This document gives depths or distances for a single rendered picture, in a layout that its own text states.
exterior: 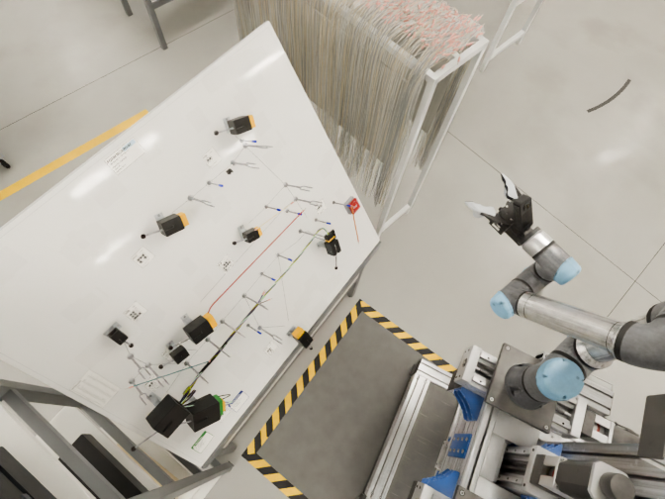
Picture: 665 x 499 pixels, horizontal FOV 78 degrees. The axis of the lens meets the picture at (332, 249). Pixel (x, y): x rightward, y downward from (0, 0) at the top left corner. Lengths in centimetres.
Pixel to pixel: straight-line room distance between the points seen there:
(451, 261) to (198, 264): 200
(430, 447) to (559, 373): 120
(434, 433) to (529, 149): 236
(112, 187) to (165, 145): 19
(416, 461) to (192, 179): 182
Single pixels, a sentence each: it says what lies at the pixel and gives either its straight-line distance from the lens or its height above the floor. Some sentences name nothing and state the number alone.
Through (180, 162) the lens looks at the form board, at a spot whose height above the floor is 158.
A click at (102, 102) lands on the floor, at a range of 391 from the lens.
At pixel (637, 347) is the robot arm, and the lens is 110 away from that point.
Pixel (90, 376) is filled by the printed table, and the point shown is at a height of 135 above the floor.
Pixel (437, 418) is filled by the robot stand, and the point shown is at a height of 21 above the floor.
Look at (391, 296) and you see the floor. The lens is 277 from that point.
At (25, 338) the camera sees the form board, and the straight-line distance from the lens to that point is 130.
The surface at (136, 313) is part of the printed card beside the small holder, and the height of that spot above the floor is 138.
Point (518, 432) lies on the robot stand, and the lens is 168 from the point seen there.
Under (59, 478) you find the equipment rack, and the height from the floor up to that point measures 146.
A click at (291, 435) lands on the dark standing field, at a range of 258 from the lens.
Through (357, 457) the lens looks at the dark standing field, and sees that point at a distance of 260.
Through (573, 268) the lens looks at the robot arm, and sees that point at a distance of 128.
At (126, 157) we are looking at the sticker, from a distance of 125.
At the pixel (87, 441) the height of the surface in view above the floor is 112.
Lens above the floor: 258
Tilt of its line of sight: 65 degrees down
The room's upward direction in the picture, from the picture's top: 8 degrees clockwise
